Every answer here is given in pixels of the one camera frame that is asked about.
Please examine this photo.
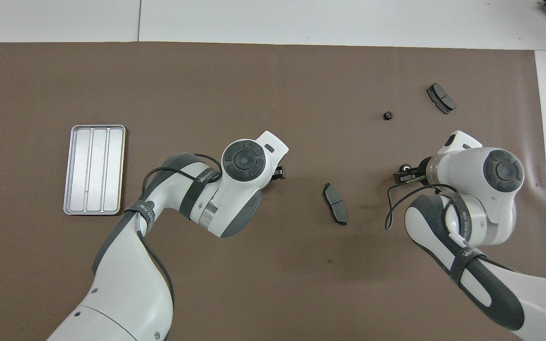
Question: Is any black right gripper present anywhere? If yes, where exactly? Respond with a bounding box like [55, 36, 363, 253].
[393, 158, 431, 186]

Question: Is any silver metal tray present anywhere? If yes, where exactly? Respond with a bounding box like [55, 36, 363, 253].
[63, 125, 127, 216]

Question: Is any long grey brake pad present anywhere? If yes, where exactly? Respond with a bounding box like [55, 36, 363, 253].
[323, 182, 348, 226]

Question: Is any short grey brake pad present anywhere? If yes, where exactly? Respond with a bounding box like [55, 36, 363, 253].
[426, 83, 457, 115]

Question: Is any brown paper mat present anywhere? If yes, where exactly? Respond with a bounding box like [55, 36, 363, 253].
[0, 42, 546, 341]

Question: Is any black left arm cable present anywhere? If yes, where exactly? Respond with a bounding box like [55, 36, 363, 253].
[131, 153, 224, 308]

